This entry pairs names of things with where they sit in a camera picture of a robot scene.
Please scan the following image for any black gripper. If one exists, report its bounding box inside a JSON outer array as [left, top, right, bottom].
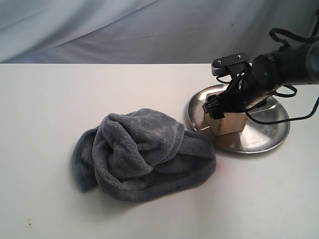
[[203, 72, 277, 120]]

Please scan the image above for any light wooden block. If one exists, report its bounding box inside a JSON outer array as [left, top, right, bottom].
[[204, 93, 248, 137]]

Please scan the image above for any grey fleece towel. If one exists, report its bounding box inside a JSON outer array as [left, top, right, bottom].
[[71, 109, 216, 203]]

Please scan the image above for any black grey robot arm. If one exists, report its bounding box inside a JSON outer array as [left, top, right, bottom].
[[202, 41, 319, 120]]

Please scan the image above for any round stainless steel plate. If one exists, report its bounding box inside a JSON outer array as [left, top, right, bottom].
[[186, 84, 290, 154]]

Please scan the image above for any black stand pole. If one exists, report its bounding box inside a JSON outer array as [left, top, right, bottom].
[[310, 7, 319, 37]]

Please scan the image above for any grey fabric backdrop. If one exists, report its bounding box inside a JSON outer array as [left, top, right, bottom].
[[0, 0, 319, 64]]

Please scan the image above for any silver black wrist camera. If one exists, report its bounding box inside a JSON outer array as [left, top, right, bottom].
[[211, 52, 250, 77]]

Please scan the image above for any black cable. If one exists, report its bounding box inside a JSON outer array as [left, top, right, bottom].
[[215, 28, 319, 125]]

